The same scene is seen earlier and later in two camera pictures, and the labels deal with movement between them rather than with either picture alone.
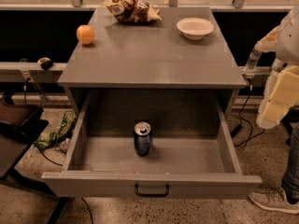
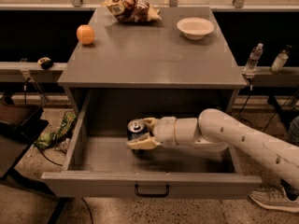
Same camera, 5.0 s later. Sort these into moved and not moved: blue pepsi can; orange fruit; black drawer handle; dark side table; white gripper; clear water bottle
Moved: white gripper; blue pepsi can
Not moved: orange fruit; black drawer handle; dark side table; clear water bottle
